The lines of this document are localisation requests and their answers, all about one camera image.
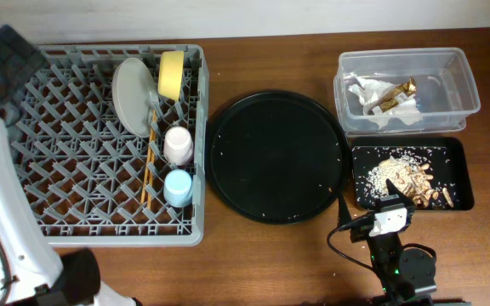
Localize wooden chopstick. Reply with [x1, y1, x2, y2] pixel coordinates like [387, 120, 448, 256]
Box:
[145, 110, 158, 210]
[140, 129, 155, 204]

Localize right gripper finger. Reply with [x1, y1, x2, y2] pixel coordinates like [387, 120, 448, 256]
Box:
[386, 179, 409, 207]
[338, 193, 352, 228]

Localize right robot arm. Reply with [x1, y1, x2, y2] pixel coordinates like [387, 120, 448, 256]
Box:
[327, 180, 436, 305]

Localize white napkin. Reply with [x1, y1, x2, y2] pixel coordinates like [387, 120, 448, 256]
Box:
[348, 77, 422, 129]

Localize blue cup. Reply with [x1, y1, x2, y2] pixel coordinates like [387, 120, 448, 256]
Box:
[163, 169, 193, 208]

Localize yellow bowl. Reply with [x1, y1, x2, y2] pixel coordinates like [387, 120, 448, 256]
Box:
[158, 51, 185, 101]

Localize gold snack wrapper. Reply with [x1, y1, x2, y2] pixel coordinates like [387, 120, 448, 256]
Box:
[371, 77, 417, 114]

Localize round black tray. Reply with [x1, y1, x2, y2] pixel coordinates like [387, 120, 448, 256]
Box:
[205, 90, 350, 224]

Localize black rectangular bin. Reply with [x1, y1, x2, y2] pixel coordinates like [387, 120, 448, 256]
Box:
[351, 136, 475, 211]

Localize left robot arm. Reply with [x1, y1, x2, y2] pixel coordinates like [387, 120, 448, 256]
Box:
[0, 25, 138, 306]

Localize grey plate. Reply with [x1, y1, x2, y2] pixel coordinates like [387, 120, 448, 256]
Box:
[111, 58, 159, 138]

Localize pink cup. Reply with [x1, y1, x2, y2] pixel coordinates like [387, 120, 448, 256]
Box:
[163, 127, 193, 166]

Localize grey dishwasher rack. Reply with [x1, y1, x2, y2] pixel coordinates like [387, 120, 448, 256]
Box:
[9, 44, 209, 247]

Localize clear plastic bin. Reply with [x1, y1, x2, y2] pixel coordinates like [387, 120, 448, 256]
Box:
[333, 48, 481, 137]

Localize food scraps and rice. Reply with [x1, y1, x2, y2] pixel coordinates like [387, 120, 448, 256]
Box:
[352, 146, 460, 210]

